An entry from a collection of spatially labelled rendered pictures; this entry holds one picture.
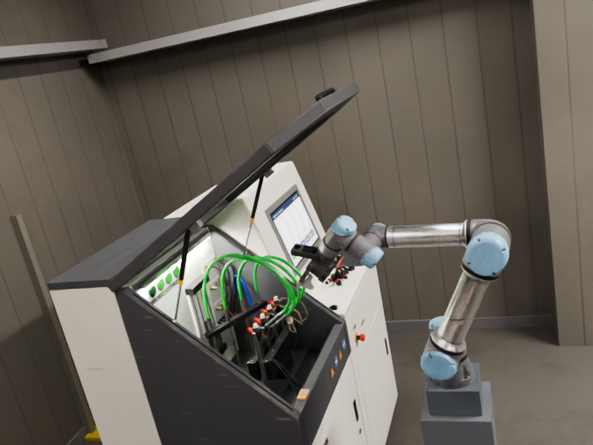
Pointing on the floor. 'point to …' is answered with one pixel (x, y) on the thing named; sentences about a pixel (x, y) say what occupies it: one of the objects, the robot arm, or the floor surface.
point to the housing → (108, 335)
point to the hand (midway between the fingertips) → (301, 279)
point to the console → (378, 365)
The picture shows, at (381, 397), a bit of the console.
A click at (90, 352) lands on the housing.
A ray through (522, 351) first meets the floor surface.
